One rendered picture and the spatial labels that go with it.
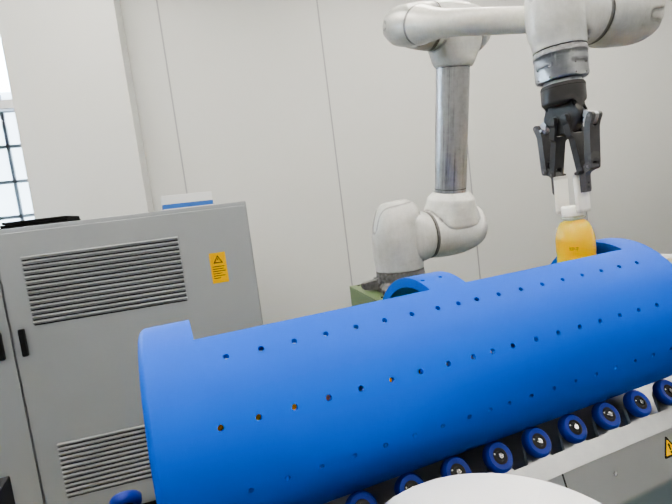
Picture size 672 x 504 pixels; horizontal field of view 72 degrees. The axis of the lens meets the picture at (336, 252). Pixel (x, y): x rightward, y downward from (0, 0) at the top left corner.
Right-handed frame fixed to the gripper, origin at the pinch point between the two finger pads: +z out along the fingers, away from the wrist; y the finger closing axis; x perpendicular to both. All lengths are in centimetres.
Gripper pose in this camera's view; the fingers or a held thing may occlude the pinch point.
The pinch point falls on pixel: (571, 194)
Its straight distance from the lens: 96.7
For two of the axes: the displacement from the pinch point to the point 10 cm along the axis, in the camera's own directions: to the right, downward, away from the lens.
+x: 9.2, -1.7, 3.5
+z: 1.4, 9.8, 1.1
